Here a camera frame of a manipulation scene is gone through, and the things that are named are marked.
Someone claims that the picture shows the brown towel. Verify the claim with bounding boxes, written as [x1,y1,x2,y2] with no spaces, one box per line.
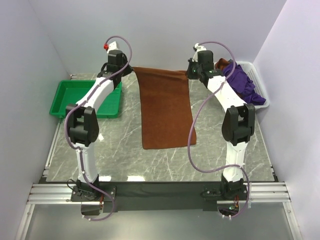
[214,57,248,101]
[133,66,197,150]

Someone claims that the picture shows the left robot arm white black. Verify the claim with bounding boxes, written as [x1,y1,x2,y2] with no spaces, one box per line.
[64,49,133,201]

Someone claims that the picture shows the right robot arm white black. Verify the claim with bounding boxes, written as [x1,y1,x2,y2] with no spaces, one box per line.
[187,47,256,200]

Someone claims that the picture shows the brown towel in basket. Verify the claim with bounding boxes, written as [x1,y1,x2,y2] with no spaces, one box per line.
[214,57,248,101]

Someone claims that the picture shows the purple towel in basket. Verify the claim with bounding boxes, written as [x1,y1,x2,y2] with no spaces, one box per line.
[227,64,266,106]

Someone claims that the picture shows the white plastic basket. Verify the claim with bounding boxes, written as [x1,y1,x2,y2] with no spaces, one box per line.
[227,59,269,110]

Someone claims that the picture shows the green plastic tray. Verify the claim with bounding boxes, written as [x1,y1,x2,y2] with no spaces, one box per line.
[49,80,122,119]

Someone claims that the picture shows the black base bar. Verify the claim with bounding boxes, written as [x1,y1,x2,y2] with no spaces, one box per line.
[70,180,248,215]

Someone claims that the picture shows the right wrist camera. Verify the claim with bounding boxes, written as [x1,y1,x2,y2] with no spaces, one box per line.
[193,43,206,52]

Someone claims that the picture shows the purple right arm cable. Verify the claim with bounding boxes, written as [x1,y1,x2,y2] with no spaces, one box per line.
[186,41,252,220]

